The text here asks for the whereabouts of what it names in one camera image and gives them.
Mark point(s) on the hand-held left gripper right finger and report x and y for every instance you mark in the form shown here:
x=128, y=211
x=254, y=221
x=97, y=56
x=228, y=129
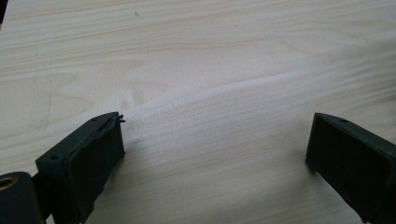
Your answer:
x=351, y=161

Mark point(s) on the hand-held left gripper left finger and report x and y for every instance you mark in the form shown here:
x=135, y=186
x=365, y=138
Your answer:
x=84, y=165

